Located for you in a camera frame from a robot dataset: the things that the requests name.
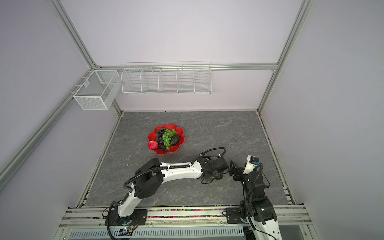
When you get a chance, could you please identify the long white wire basket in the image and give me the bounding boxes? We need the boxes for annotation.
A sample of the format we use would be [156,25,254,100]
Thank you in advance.
[121,62,212,94]

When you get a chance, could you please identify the aluminium front rail frame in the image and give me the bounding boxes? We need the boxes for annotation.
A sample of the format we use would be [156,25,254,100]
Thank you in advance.
[54,205,319,240]

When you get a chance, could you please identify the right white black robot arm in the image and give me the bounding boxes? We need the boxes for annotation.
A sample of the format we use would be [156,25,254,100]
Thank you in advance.
[229,161,282,240]

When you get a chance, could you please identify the green grape bunch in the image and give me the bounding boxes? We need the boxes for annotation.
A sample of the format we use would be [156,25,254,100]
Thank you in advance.
[163,129,177,151]

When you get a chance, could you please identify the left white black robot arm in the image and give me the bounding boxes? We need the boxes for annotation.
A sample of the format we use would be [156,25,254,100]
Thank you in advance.
[105,147,229,226]

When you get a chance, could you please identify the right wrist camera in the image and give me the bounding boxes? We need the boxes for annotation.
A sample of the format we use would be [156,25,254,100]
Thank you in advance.
[243,155,260,175]

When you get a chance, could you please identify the small white mesh basket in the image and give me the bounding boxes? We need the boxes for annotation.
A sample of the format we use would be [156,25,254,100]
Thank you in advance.
[74,70,122,111]

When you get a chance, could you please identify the dark avocado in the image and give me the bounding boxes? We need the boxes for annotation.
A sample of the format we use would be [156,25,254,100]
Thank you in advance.
[207,173,223,184]
[170,134,181,147]

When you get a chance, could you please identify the red apple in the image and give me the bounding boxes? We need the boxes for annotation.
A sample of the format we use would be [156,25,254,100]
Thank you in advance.
[148,140,159,150]

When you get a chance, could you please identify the red flower-shaped fruit bowl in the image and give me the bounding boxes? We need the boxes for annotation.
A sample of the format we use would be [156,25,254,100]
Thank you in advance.
[148,124,185,155]

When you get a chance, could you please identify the white vent grille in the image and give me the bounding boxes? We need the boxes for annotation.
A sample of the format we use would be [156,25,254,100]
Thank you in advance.
[66,227,245,240]

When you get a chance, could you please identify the dark purple grape bunch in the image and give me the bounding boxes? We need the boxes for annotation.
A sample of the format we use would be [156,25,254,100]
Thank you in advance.
[156,129,167,151]

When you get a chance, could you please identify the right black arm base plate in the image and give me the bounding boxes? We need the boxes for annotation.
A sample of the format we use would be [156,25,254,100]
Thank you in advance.
[222,207,249,224]

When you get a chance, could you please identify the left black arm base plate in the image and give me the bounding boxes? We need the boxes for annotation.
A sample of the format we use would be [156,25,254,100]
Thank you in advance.
[105,209,148,226]

